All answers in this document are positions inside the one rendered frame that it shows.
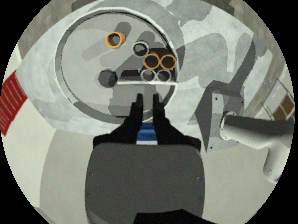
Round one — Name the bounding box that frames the bronze bushing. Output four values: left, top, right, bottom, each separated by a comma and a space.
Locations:
159, 51, 176, 70
143, 51, 160, 69
105, 31, 126, 48

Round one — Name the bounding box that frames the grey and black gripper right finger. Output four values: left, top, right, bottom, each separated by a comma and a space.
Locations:
153, 93, 201, 152

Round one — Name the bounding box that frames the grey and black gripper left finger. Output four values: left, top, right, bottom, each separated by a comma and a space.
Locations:
93, 93, 144, 148

